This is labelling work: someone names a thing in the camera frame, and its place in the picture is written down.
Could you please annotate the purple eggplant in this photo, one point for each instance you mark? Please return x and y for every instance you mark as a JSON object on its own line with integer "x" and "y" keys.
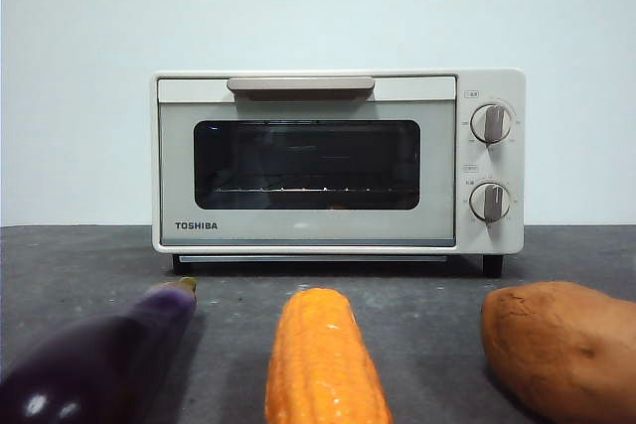
{"x": 104, "y": 359}

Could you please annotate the cream Toshiba toaster oven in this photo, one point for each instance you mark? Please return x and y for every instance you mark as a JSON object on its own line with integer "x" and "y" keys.
{"x": 489, "y": 166}

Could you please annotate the cream oven knob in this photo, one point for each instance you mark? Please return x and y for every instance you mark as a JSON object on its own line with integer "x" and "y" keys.
{"x": 490, "y": 202}
{"x": 492, "y": 123}

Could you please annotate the orange corn cob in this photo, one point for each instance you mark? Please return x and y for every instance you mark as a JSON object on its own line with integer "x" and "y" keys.
{"x": 323, "y": 359}

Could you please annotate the brown sweet potato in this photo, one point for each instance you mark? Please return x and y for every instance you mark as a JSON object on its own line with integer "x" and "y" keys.
{"x": 566, "y": 349}

